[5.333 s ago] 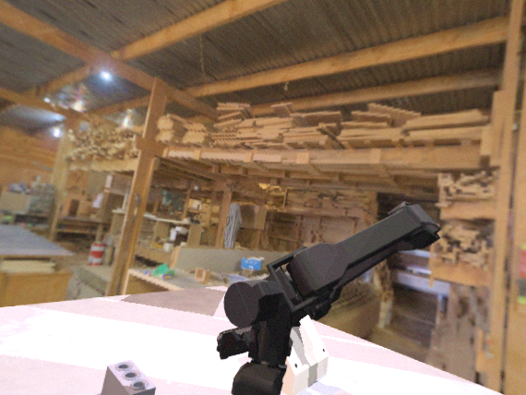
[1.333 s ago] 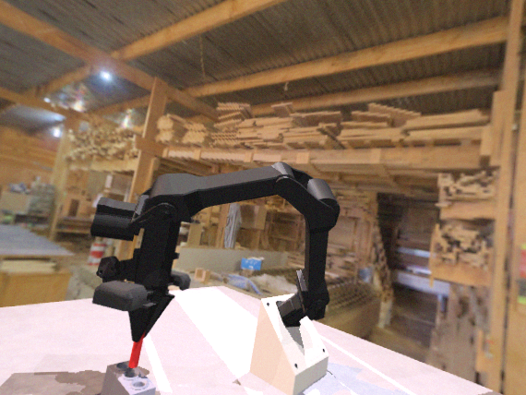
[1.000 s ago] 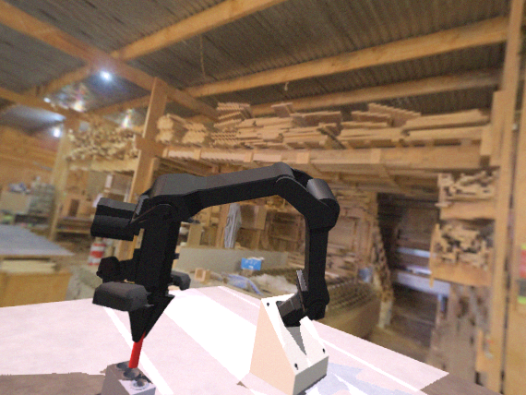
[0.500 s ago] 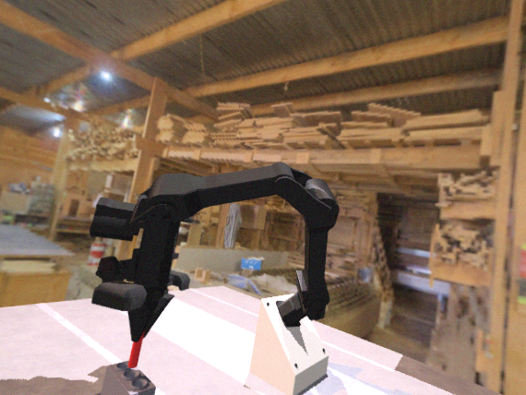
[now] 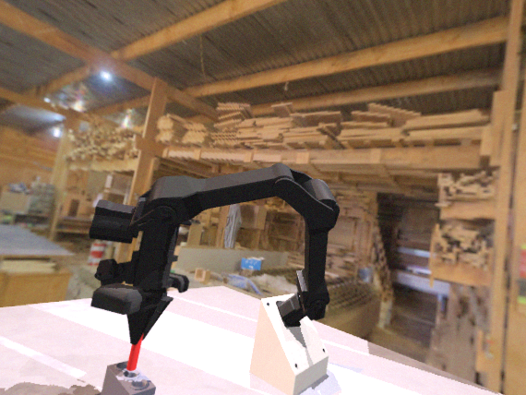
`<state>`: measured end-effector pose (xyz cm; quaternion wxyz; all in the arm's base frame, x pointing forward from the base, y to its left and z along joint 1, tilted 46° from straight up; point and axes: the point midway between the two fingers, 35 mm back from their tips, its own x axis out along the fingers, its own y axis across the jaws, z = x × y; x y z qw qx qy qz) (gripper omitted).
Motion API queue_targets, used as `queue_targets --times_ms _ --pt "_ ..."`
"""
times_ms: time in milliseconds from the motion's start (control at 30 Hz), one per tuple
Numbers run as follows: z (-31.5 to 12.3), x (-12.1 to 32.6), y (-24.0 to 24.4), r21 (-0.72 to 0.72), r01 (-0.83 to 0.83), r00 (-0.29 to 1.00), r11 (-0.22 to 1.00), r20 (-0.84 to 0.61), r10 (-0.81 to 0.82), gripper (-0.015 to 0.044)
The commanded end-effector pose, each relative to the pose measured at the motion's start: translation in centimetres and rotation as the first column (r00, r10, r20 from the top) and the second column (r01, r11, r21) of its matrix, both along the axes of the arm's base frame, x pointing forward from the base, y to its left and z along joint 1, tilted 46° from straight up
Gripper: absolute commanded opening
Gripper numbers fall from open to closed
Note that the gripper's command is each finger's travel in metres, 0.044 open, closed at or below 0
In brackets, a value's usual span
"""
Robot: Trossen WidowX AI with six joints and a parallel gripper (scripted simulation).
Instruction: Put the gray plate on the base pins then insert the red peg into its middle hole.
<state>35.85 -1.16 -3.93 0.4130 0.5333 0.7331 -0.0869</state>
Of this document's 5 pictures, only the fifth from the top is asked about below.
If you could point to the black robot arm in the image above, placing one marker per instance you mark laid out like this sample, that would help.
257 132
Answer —
175 200

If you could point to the red peg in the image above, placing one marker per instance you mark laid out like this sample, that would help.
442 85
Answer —
132 362

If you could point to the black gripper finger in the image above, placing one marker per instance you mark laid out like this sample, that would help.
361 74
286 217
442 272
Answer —
161 306
138 321

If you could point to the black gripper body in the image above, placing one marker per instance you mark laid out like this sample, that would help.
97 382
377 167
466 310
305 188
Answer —
152 277

